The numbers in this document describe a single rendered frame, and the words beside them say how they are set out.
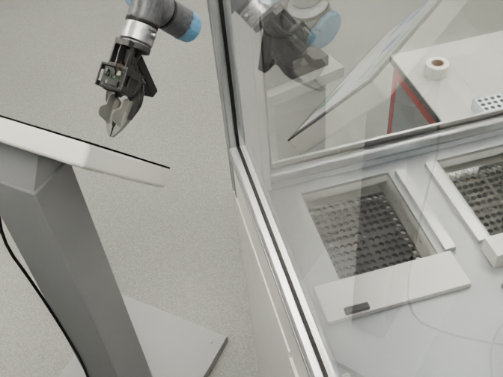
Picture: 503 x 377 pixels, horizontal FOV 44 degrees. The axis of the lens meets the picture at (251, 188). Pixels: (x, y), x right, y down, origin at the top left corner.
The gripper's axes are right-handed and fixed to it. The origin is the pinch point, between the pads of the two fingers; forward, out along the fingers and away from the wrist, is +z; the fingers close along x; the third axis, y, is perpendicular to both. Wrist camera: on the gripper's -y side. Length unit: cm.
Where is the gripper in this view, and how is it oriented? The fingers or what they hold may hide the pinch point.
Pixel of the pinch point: (114, 132)
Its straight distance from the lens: 144.3
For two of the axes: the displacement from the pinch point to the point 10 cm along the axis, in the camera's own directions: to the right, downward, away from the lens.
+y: -3.5, -1.1, -9.3
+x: 8.9, 2.7, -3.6
